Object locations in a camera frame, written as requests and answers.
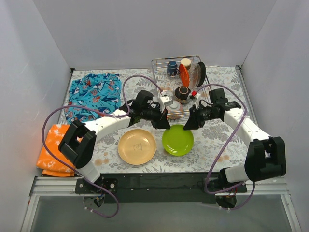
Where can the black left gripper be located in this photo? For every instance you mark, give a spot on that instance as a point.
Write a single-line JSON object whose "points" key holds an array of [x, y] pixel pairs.
{"points": [[159, 118]]}

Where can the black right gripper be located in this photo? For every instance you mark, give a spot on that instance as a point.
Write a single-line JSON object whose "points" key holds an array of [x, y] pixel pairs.
{"points": [[194, 118]]}

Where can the lime green plate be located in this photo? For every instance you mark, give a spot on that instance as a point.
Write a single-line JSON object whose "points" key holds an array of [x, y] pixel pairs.
{"points": [[177, 141]]}

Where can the floral patterned bowl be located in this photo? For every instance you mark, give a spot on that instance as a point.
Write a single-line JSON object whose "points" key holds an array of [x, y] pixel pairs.
{"points": [[175, 107]]}

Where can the brown rimmed cream bowl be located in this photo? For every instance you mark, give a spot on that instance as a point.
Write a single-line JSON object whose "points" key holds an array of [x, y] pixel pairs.
{"points": [[181, 94]]}

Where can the beige bear plate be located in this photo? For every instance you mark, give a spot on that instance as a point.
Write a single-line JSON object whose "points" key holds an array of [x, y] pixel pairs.
{"points": [[137, 147]]}

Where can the clear ribbed glass plate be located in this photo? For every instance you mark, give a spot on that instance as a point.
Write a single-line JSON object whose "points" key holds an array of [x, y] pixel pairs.
{"points": [[196, 75]]}

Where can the orange plate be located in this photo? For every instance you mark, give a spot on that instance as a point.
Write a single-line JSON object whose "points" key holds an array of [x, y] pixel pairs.
{"points": [[184, 75]]}

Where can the dark blue mug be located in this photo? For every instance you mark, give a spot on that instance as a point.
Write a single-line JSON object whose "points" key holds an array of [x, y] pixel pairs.
{"points": [[172, 68]]}

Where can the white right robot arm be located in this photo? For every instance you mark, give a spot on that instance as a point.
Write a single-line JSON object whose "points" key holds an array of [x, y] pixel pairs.
{"points": [[265, 157]]}

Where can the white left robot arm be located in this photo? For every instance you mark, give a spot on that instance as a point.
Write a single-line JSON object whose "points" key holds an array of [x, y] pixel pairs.
{"points": [[79, 140]]}

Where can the floral tablecloth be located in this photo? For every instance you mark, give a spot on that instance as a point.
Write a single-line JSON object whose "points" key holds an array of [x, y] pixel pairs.
{"points": [[208, 141]]}

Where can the beige and brown mug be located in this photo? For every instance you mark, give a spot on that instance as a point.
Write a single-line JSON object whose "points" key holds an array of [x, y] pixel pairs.
{"points": [[186, 63]]}

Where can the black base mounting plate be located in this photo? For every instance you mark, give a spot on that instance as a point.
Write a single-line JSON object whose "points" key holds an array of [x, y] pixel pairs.
{"points": [[157, 187]]}

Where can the blue shark print cloth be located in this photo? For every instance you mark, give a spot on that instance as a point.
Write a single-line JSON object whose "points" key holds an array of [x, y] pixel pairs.
{"points": [[101, 92]]}

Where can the orange tie-dye cloth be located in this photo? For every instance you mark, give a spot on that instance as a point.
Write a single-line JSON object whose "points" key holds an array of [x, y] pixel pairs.
{"points": [[49, 165]]}

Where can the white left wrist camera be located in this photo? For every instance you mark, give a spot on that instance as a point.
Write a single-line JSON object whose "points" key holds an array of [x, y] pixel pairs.
{"points": [[164, 100]]}

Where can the chrome wire dish rack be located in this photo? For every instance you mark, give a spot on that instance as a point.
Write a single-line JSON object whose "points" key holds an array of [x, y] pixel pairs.
{"points": [[179, 77]]}

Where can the aluminium frame rail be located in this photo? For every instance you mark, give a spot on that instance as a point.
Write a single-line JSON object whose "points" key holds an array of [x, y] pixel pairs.
{"points": [[65, 186]]}

